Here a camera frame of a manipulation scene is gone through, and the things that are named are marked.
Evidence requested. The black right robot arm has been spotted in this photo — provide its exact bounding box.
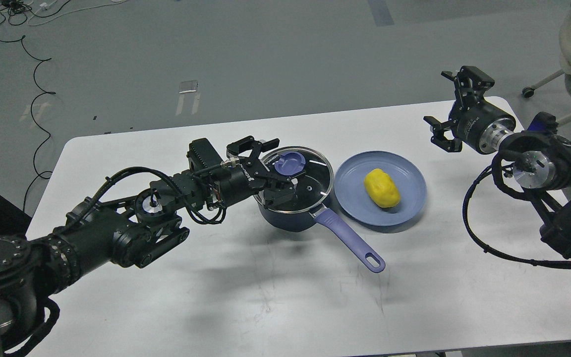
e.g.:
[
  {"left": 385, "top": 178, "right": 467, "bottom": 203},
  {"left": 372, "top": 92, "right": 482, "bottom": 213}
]
[{"left": 424, "top": 65, "right": 571, "bottom": 270}]

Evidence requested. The black floor cable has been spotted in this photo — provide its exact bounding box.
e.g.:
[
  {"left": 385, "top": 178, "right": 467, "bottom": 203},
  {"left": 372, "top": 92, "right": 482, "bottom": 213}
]
[{"left": 0, "top": 0, "right": 72, "bottom": 213}]

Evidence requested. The white floor cable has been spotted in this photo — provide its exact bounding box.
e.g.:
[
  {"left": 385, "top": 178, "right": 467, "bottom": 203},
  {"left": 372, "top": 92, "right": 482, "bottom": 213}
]
[{"left": 27, "top": 0, "right": 130, "bottom": 27}]

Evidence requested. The glass pot lid purple knob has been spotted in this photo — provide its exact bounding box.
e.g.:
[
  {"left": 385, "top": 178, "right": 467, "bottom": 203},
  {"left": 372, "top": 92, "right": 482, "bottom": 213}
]
[{"left": 255, "top": 146, "right": 335, "bottom": 214}]

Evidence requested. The blue round plate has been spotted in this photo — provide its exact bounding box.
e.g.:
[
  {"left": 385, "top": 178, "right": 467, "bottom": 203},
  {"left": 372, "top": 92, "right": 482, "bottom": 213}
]
[{"left": 335, "top": 151, "right": 427, "bottom": 228}]

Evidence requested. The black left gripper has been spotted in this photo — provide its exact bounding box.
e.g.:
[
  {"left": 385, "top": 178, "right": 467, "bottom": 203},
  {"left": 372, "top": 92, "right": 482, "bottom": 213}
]
[{"left": 216, "top": 135, "right": 310, "bottom": 209}]

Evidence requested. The yellow potato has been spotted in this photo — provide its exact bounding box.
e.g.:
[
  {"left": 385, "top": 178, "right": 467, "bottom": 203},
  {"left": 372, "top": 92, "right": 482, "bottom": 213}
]
[{"left": 363, "top": 169, "right": 401, "bottom": 209}]

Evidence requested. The dark blue saucepan purple handle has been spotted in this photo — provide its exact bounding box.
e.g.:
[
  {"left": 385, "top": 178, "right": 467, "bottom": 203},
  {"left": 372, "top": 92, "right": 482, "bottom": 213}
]
[{"left": 254, "top": 146, "right": 386, "bottom": 274}]

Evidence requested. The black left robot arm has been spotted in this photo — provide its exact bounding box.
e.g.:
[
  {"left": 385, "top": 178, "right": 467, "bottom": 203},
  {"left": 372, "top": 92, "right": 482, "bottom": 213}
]
[{"left": 0, "top": 136, "right": 305, "bottom": 357}]

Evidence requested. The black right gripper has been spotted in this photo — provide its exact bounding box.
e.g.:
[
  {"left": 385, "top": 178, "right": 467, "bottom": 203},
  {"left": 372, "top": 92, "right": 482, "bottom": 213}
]
[{"left": 423, "top": 65, "right": 516, "bottom": 154}]

